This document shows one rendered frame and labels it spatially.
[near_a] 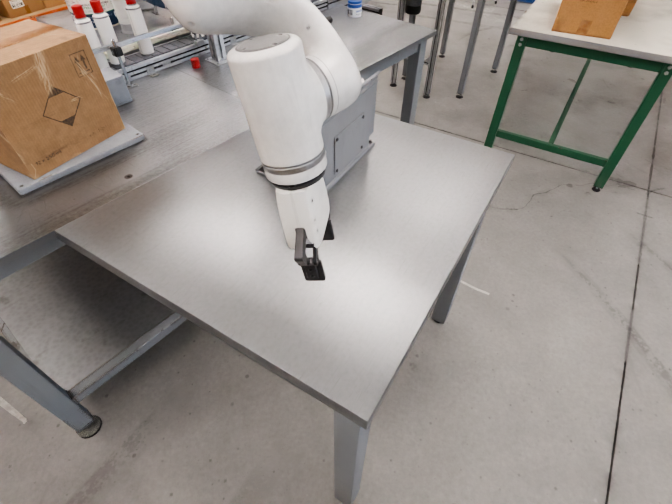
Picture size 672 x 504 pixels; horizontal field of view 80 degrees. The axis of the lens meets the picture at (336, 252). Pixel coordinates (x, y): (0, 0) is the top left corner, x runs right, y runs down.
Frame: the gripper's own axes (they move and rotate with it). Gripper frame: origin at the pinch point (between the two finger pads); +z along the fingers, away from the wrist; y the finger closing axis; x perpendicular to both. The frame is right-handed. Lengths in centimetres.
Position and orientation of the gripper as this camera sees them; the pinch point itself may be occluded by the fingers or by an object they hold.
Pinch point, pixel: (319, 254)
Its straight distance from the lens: 64.1
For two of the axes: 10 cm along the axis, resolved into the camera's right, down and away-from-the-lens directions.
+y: -1.5, 6.9, -7.1
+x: 9.7, -0.2, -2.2
